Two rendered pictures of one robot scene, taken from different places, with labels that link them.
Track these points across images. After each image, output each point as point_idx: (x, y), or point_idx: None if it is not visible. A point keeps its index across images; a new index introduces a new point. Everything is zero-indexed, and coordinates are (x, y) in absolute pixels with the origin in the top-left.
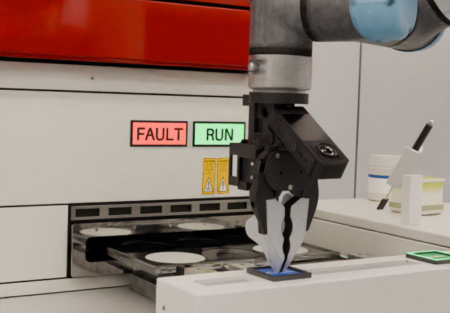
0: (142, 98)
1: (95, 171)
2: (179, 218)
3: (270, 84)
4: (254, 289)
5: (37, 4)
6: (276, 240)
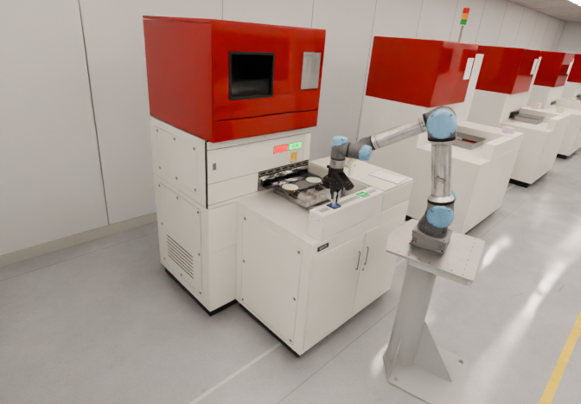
0: (277, 139)
1: (264, 162)
2: (284, 170)
3: (336, 167)
4: (332, 213)
5: (255, 121)
6: (335, 200)
